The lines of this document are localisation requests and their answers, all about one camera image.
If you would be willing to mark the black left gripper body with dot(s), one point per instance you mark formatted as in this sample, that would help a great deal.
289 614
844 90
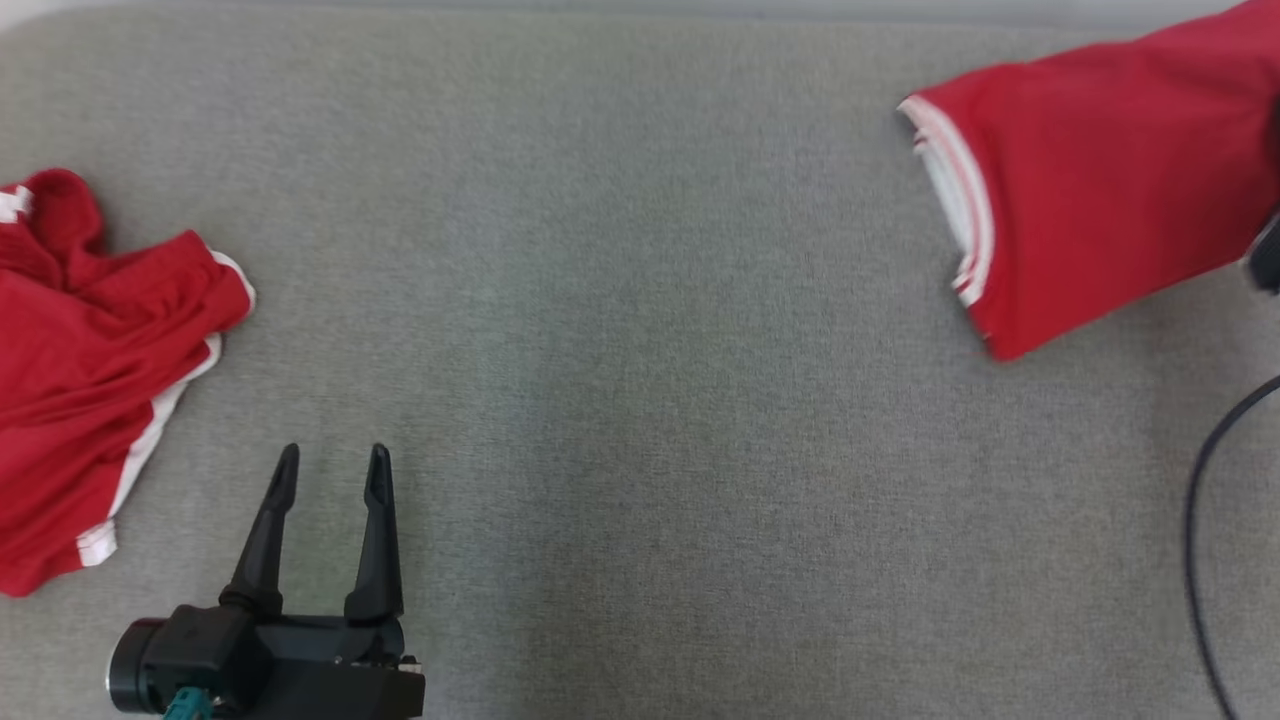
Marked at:
330 680

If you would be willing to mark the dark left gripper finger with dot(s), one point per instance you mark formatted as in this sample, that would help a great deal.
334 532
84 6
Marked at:
265 540
380 550

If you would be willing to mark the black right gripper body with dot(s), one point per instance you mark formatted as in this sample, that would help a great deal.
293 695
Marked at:
1268 255

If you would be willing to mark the red white basketball jersey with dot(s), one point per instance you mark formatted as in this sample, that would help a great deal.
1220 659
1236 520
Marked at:
1100 180

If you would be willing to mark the red shorts with white stripe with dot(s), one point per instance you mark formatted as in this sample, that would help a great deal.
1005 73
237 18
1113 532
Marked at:
80 380

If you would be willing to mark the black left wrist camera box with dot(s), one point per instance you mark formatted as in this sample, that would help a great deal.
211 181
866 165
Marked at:
205 655

